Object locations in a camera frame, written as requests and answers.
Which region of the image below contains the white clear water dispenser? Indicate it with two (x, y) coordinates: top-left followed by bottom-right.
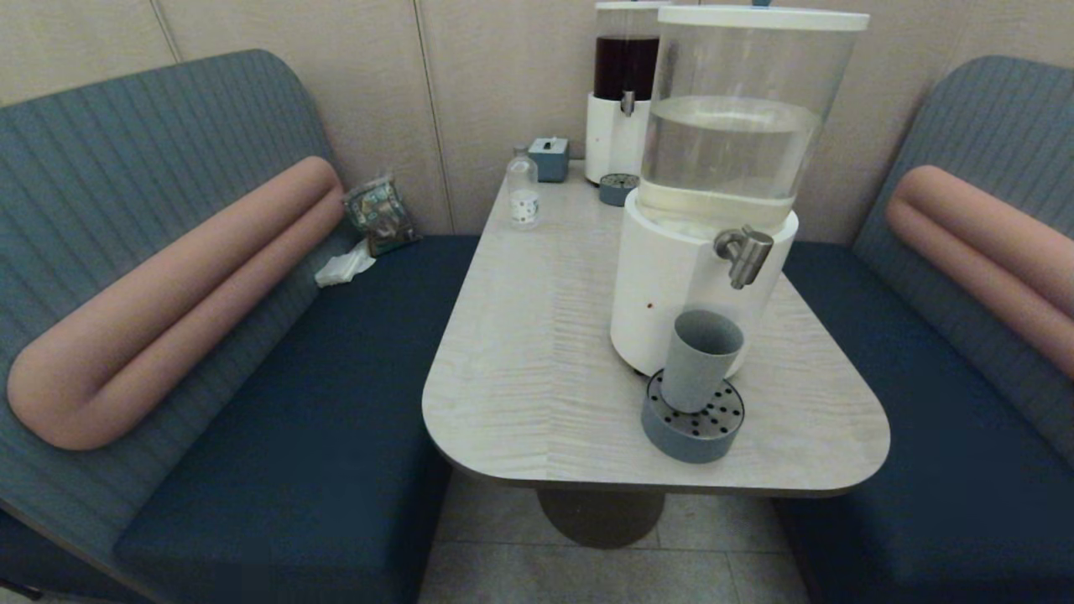
(609, 4), (870, 378)

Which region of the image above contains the grey plastic cup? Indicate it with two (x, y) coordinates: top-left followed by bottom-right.
(660, 310), (745, 414)

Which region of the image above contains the clear plastic bottle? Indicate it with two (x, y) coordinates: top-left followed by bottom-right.
(506, 147), (540, 232)

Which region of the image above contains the small blue drip tray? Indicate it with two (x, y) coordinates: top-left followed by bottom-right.
(598, 172), (641, 208)

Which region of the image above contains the grey-blue tissue box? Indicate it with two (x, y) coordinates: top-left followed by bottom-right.
(528, 137), (571, 184)

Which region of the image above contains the green snack bag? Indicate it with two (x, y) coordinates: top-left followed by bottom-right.
(342, 175), (420, 258)

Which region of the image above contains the white dark drink dispenser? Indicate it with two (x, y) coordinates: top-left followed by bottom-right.
(584, 0), (664, 186)

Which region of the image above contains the white folded napkin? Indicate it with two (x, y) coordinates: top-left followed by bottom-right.
(314, 239), (377, 289)

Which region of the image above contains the large blue perforated drip tray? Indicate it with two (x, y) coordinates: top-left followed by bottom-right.
(641, 369), (746, 465)

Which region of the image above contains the blue upholstered bench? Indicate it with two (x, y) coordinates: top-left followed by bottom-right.
(776, 55), (1074, 604)
(0, 49), (481, 604)

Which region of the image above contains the pink bolster cushion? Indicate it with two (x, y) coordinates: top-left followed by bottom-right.
(7, 156), (346, 452)
(886, 165), (1074, 380)

